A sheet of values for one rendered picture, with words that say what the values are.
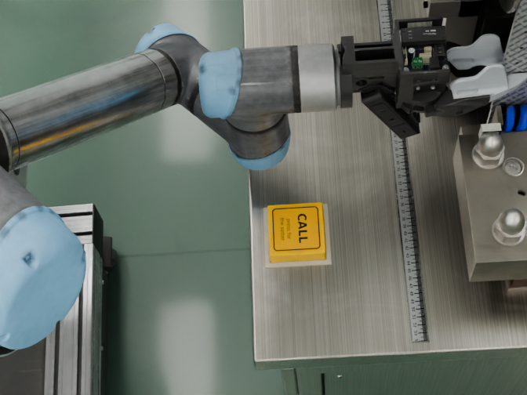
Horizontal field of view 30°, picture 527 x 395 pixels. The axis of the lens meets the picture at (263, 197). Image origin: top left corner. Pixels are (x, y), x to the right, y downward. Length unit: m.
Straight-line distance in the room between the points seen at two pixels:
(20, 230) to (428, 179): 0.59
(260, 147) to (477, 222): 0.26
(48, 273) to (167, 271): 1.35
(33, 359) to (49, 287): 1.10
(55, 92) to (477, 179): 0.48
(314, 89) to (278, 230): 0.23
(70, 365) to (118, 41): 0.93
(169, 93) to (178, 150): 1.17
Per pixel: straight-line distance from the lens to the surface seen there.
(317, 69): 1.06
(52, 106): 1.06
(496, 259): 1.10
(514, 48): 1.09
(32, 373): 1.99
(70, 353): 1.96
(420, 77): 1.08
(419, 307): 1.21
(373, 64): 1.05
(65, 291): 0.92
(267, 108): 1.08
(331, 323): 1.20
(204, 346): 2.15
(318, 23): 1.40
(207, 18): 2.54
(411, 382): 1.34
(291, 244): 1.21
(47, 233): 0.88
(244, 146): 1.16
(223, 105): 1.08
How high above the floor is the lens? 2.04
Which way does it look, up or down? 64 degrees down
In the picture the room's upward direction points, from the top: 9 degrees counter-clockwise
